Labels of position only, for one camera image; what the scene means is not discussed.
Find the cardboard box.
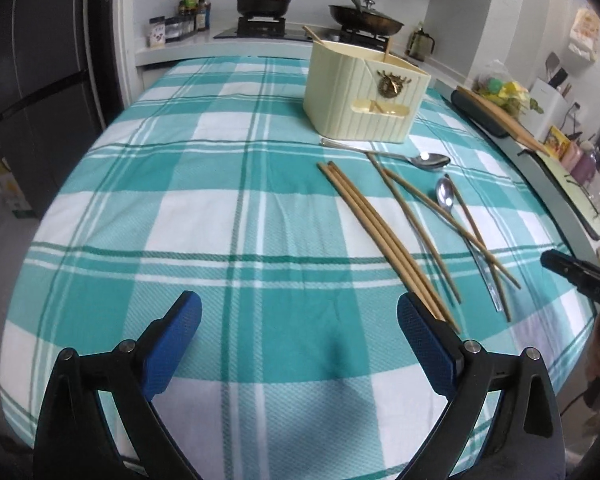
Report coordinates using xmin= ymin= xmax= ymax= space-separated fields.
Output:
xmin=0 ymin=150 xmax=35 ymax=219

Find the cream utensil holder box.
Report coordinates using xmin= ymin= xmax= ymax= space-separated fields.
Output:
xmin=303 ymin=40 xmax=431 ymax=144

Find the plastic bag of sponges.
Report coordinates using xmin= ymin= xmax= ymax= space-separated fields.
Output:
xmin=472 ymin=60 xmax=544 ymax=119

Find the wooden chopstick four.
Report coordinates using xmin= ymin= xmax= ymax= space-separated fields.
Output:
xmin=385 ymin=169 xmax=521 ymax=289

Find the wooden chopstick one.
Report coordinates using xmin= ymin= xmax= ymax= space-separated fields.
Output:
xmin=316 ymin=161 xmax=449 ymax=322

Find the white knife block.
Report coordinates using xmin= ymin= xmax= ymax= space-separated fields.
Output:
xmin=518 ymin=78 xmax=568 ymax=143

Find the black wok glass lid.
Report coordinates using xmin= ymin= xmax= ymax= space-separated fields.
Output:
xmin=328 ymin=0 xmax=404 ymax=37

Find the black pot orange lid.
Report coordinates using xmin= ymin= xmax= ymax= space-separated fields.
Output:
xmin=236 ymin=0 xmax=294 ymax=18

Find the dark rolled mat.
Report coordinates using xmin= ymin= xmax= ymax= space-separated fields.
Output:
xmin=451 ymin=90 xmax=508 ymax=139

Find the wooden chopstick three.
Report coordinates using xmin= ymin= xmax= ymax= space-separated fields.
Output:
xmin=366 ymin=152 xmax=462 ymax=304

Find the wooden cutting board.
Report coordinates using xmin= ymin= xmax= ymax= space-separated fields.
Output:
xmin=452 ymin=86 xmax=550 ymax=155

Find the teal plaid tablecloth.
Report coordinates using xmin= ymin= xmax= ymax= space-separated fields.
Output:
xmin=0 ymin=56 xmax=593 ymax=479

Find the wooden chopstick nine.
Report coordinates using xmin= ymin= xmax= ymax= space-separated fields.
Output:
xmin=382 ymin=37 xmax=393 ymax=63

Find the steel spoon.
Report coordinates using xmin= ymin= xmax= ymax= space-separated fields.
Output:
xmin=320 ymin=139 xmax=451 ymax=171
xmin=434 ymin=176 xmax=504 ymax=313

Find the glass pitcher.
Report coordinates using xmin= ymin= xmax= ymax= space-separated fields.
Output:
xmin=406 ymin=22 xmax=436 ymax=62

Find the black gas stove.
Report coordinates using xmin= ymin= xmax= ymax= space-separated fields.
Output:
xmin=214 ymin=18 xmax=389 ymax=50

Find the wooden chopstick five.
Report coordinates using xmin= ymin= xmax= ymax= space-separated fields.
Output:
xmin=302 ymin=25 xmax=324 ymax=44

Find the yellow box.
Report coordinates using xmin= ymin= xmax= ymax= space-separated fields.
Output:
xmin=544 ymin=126 xmax=571 ymax=160

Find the spice jar rack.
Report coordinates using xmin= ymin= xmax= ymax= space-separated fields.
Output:
xmin=146 ymin=15 xmax=196 ymax=49

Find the sauce bottles group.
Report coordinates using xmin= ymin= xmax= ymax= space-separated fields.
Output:
xmin=178 ymin=0 xmax=211 ymax=34

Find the dark grey refrigerator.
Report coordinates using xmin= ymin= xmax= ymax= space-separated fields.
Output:
xmin=0 ymin=0 xmax=123 ymax=217

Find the purple cup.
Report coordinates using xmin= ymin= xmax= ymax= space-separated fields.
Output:
xmin=571 ymin=141 xmax=597 ymax=185

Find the hanging noodle bag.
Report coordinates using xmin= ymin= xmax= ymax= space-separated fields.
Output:
xmin=568 ymin=8 xmax=600 ymax=62

